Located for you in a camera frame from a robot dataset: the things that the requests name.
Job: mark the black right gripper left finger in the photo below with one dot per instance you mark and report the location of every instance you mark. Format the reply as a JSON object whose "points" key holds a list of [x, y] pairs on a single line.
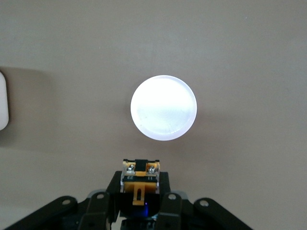
{"points": [[96, 210]]}

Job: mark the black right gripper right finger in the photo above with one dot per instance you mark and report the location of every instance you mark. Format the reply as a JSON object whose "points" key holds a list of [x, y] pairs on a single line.
{"points": [[177, 210]]}

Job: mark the pale pink round plate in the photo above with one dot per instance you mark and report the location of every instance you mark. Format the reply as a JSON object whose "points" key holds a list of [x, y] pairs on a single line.
{"points": [[163, 107]]}

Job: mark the white lidded storage box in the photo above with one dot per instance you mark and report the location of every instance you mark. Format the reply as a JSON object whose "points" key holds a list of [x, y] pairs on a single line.
{"points": [[3, 100]]}

